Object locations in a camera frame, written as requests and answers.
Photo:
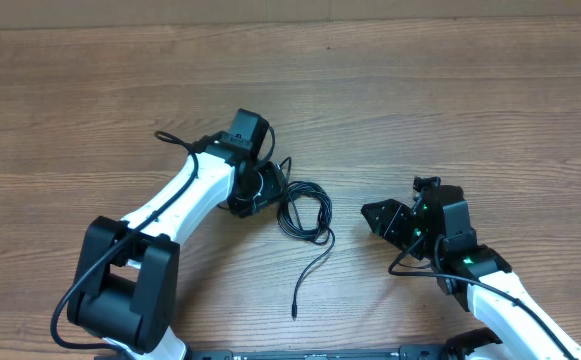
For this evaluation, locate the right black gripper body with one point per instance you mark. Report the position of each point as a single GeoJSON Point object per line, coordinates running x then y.
{"type": "Point", "coordinates": [399, 227]}

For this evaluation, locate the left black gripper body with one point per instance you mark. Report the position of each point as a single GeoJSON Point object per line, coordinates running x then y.
{"type": "Point", "coordinates": [264, 186]}

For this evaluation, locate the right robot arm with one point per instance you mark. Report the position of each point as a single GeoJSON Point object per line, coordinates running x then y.
{"type": "Point", "coordinates": [436, 240]}

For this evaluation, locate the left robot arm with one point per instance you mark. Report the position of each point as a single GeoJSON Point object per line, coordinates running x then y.
{"type": "Point", "coordinates": [124, 290]}

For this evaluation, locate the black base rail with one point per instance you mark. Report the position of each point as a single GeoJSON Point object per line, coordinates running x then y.
{"type": "Point", "coordinates": [404, 352]}

